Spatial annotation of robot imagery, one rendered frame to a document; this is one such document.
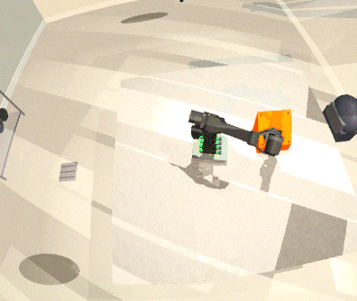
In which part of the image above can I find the pale green switch panel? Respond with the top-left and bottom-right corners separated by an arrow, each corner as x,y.
192,133 -> 227,161

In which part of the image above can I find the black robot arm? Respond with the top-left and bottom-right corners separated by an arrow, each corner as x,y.
188,110 -> 284,157

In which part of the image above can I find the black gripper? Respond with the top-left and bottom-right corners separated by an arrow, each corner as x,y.
202,133 -> 217,154

